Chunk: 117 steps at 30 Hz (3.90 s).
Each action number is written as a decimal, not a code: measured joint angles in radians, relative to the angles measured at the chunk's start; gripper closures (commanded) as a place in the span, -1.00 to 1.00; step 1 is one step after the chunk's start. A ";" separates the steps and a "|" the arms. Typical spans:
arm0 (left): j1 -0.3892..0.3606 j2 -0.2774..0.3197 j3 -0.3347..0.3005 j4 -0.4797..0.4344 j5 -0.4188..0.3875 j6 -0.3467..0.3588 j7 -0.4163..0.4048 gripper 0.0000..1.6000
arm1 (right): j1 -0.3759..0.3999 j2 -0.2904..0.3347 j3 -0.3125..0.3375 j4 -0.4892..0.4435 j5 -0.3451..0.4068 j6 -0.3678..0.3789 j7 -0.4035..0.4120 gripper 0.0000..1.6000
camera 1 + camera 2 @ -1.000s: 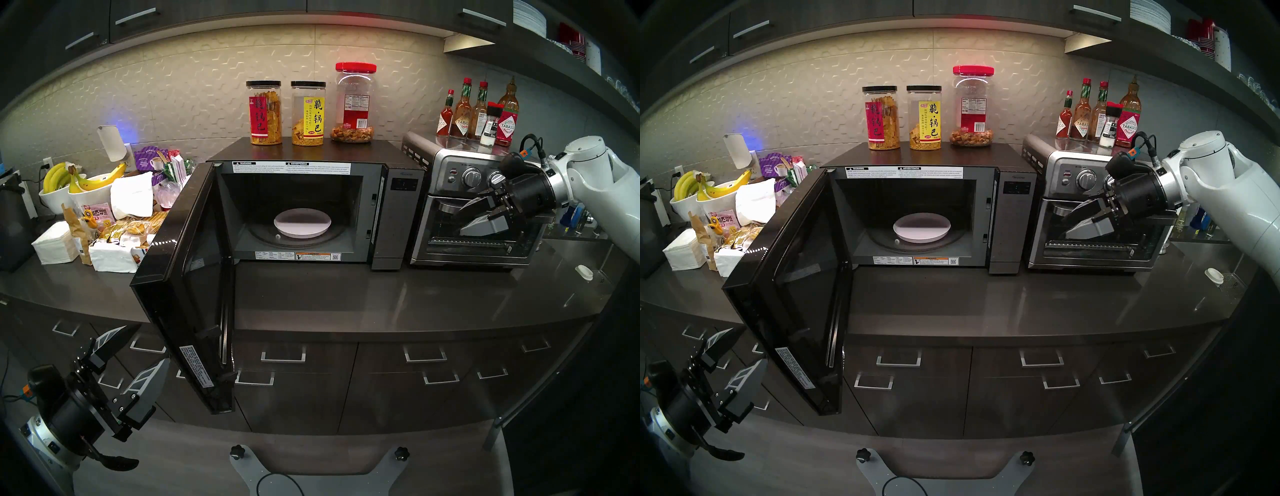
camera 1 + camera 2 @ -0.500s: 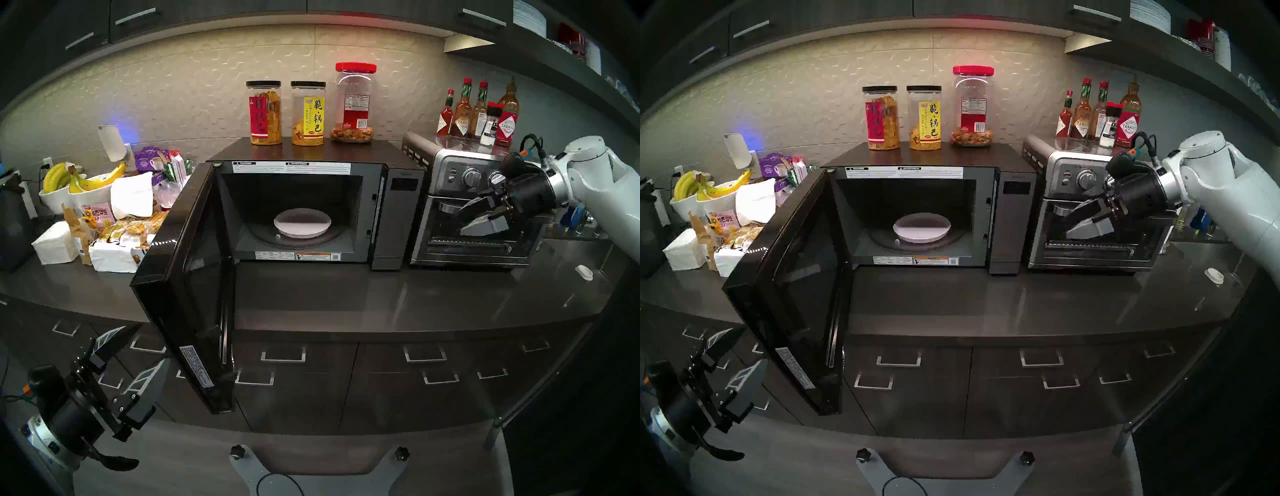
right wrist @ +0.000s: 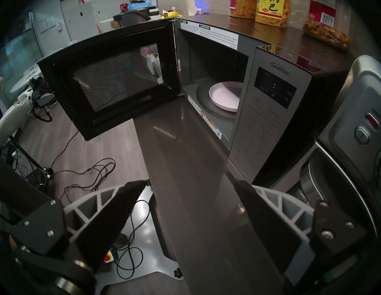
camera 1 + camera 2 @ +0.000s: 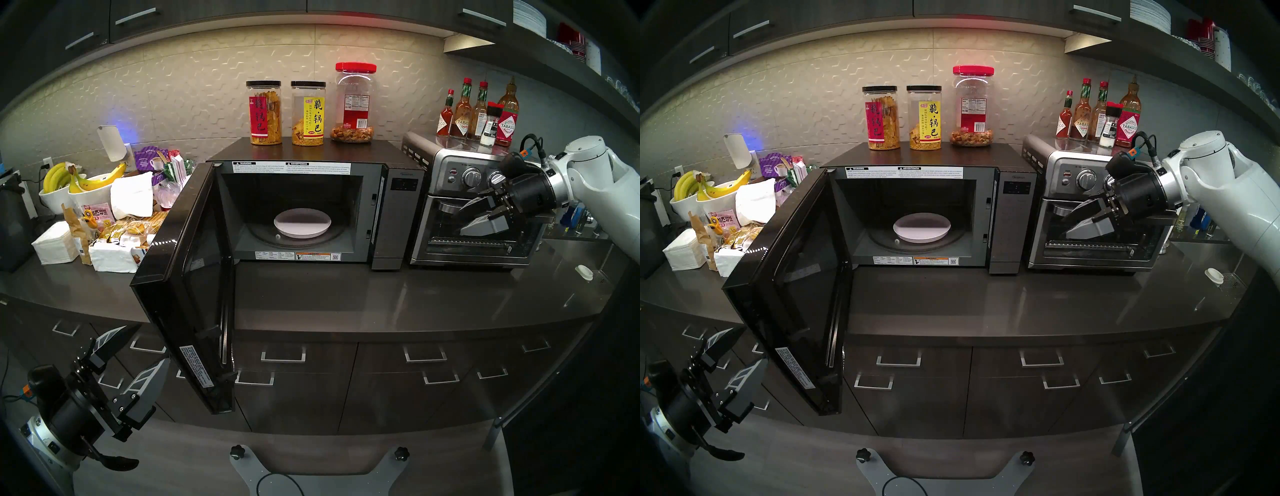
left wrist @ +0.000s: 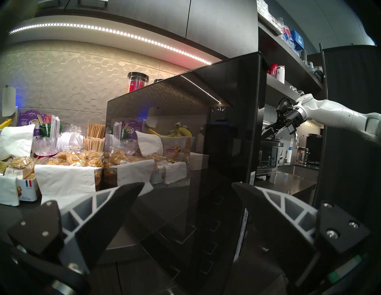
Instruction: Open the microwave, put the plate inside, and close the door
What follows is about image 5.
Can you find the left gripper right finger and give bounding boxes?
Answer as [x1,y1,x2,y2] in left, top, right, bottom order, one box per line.
[232,182,371,286]

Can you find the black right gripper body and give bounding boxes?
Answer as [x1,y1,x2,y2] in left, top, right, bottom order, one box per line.
[278,109,307,136]

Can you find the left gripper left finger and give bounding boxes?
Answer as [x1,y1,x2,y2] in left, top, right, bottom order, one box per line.
[7,182,146,271]

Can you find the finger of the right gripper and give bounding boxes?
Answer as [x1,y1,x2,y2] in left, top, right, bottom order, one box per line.
[268,126,288,140]
[261,120,283,134]

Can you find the dark upper cabinet door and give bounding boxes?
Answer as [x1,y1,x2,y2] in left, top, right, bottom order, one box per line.
[107,0,191,36]
[186,0,259,58]

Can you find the stainless steel toaster oven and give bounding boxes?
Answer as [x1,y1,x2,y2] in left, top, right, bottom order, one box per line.
[257,119,285,176]

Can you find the black countertop appliance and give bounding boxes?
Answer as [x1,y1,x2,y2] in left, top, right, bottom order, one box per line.
[306,133,323,164]

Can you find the large white paper napkin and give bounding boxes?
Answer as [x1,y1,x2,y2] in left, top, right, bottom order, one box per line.
[35,164,103,208]

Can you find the yellow wrapped cake packs pile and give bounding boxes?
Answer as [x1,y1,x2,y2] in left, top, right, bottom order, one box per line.
[0,150,105,182]

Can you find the dark lower cabinet run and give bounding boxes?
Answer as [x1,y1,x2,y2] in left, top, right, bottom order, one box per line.
[89,247,286,295]

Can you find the white box French flag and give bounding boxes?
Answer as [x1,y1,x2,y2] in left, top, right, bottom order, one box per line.
[16,177,40,202]

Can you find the blue box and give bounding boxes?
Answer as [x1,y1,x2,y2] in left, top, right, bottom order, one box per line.
[290,29,305,49]

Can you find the wooden stirrer sticks bundle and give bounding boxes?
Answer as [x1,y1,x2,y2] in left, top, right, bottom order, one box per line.
[84,123,107,151]

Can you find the white plastic forks bundle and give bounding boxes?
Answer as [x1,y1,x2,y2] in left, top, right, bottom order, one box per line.
[57,131,85,152]

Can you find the clear cup of plastic spoons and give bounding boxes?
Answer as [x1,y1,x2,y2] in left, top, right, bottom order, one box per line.
[33,137,58,156]

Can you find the small white paper napkin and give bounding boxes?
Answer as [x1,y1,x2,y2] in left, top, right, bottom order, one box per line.
[0,174,22,206]

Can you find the green red tea packets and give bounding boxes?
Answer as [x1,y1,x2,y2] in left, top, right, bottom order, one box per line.
[40,114,61,140]

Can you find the draped white paper napkin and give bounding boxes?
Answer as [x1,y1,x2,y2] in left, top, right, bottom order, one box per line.
[0,123,36,161]

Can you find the purple biscotti bag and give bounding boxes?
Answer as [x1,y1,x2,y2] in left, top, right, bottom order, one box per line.
[18,109,48,137]

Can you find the snack jar red label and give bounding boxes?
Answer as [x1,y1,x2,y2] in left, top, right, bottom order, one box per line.
[127,71,149,93]

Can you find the LED light strip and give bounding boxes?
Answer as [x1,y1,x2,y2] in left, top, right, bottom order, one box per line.
[9,22,212,65]

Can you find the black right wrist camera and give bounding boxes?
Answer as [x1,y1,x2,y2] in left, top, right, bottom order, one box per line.
[276,98,294,116]

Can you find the dark open wall shelf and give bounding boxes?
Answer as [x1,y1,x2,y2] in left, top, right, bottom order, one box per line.
[257,12,328,119]

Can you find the white plug-in wall device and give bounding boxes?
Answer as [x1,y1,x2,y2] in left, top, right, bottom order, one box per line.
[2,86,17,118]

